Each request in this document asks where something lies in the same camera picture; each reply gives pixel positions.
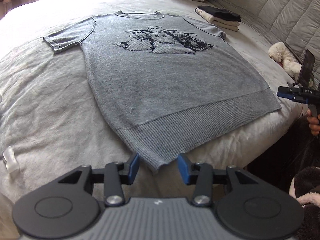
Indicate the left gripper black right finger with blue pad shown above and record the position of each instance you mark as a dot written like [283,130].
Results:
[204,176]

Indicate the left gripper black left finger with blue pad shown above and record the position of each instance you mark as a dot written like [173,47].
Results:
[113,176]

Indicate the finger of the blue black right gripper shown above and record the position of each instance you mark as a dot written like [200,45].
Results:
[287,94]

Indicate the grey knit sweater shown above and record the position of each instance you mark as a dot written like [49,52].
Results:
[165,84]

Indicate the person's right hand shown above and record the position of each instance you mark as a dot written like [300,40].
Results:
[313,123]

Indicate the black phone on stand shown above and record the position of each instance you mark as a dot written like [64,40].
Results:
[306,69]

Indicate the white plush toy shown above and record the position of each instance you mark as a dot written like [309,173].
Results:
[281,54]

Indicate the grey quilted headboard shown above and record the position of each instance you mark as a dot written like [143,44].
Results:
[295,22]

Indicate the folded cream garment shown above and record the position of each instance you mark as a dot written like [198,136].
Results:
[230,25]

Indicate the dark fuzzy pink-trimmed garment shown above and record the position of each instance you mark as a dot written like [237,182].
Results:
[305,189]

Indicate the folded black garment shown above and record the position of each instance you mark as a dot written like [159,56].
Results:
[223,14]

